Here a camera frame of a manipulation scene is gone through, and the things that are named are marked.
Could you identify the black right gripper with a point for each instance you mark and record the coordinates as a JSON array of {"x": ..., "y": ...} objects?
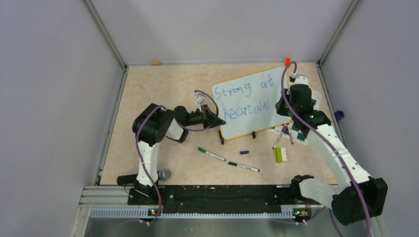
[{"x": 280, "y": 110}]

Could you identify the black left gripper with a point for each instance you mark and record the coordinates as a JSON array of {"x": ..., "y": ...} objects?
[{"x": 208, "y": 119}]

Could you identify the yellow framed whiteboard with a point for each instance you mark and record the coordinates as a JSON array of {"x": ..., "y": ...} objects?
[{"x": 247, "y": 103}]

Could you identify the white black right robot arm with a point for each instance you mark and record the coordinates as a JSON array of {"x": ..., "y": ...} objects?
[{"x": 357, "y": 195}]

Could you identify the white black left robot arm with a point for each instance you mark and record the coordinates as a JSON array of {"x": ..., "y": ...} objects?
[{"x": 156, "y": 123}]

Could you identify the black whiteboard foot clip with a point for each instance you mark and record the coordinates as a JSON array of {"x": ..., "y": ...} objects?
[{"x": 222, "y": 140}]

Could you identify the red capped marker pen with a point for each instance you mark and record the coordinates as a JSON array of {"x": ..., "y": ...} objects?
[{"x": 290, "y": 133}]

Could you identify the green capped marker pen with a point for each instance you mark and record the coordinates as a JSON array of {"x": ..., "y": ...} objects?
[{"x": 211, "y": 154}]

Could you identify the purple small object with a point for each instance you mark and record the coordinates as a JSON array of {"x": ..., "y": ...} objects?
[{"x": 339, "y": 115}]

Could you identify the black capped marker pen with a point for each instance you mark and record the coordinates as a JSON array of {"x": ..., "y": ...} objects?
[{"x": 243, "y": 166}]

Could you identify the purple capped marker pen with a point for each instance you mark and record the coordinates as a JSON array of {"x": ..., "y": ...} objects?
[{"x": 281, "y": 133}]

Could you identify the green white toy brick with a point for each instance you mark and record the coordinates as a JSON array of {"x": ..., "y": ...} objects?
[{"x": 281, "y": 155}]

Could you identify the small wooden block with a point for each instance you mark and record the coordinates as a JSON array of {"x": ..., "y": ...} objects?
[{"x": 155, "y": 63}]

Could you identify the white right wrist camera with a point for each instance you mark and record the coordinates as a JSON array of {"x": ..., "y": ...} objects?
[{"x": 295, "y": 79}]

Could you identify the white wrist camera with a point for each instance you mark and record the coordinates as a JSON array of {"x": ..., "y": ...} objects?
[
  {"x": 200, "y": 99},
  {"x": 295, "y": 79}
]

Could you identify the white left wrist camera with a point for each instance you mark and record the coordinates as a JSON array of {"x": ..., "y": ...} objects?
[{"x": 200, "y": 99}]

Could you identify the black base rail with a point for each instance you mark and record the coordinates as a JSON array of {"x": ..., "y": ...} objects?
[{"x": 219, "y": 199}]

